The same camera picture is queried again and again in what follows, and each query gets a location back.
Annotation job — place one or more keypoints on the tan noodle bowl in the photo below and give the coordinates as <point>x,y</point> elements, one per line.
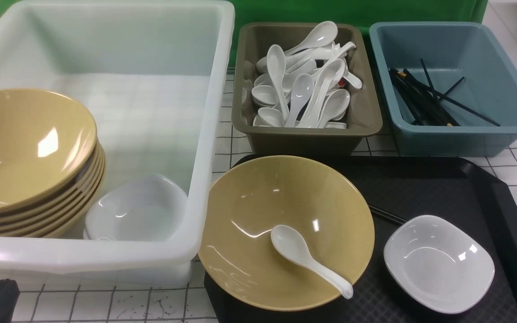
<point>319,202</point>

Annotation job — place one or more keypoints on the white soup spoon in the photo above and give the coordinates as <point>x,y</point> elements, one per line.
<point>293,247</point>

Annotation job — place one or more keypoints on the black chopstick pair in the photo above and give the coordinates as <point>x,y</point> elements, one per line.
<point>385,215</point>

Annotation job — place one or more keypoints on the white square dish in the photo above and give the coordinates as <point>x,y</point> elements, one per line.
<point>438,264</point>

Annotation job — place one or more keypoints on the pile of white spoons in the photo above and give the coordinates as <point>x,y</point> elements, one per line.
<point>301,86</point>

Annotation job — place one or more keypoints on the olive green spoon bin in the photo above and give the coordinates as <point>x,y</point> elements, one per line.
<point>363,116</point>

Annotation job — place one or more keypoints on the white dish in tub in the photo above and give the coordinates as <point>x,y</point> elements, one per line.
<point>149,208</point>

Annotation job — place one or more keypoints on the black chopsticks in bin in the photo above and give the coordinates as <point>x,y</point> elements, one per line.
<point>425,103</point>

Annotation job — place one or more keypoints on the blue chopstick bin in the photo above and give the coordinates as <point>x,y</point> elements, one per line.
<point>450,50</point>

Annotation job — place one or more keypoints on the black plastic tray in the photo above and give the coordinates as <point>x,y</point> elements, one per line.
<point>452,188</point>

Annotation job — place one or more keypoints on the stack of tan bowls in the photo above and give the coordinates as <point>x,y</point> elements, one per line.
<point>46,216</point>

